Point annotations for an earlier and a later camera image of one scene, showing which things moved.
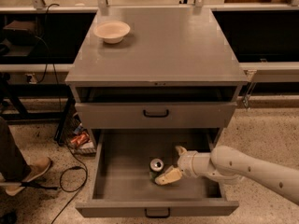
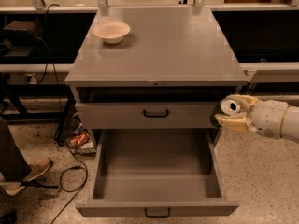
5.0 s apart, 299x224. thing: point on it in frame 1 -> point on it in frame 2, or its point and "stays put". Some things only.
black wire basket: [78, 139] stays put
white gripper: [187, 163] -> [267, 118]
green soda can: [156, 166] -> [213, 119]
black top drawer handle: [156, 116] stays put
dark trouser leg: [12, 165] stays put
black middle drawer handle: [158, 217] stays put
